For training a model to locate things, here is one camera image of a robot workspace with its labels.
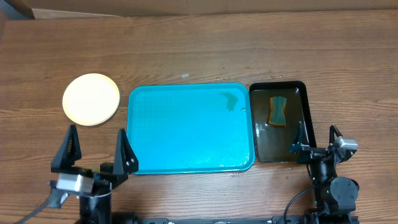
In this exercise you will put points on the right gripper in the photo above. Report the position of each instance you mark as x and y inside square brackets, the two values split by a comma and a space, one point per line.
[299, 145]

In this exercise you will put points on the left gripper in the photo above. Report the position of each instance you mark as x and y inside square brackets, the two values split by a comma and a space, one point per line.
[111, 175]

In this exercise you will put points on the green yellow sponge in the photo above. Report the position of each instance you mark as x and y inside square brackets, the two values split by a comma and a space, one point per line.
[277, 106]

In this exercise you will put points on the yellow-green plate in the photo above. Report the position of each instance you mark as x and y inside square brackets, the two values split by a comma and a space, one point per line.
[91, 99]

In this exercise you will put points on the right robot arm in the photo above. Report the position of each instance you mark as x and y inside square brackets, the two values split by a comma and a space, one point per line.
[335, 197]

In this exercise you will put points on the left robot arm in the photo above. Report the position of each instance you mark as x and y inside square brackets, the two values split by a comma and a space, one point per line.
[96, 210]

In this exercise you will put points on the teal plastic tray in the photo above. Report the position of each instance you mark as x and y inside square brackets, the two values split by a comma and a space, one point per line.
[191, 128]

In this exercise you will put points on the black water basin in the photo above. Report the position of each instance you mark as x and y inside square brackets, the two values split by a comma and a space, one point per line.
[272, 143]

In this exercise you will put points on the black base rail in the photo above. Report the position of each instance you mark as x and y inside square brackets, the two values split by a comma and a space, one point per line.
[217, 221]

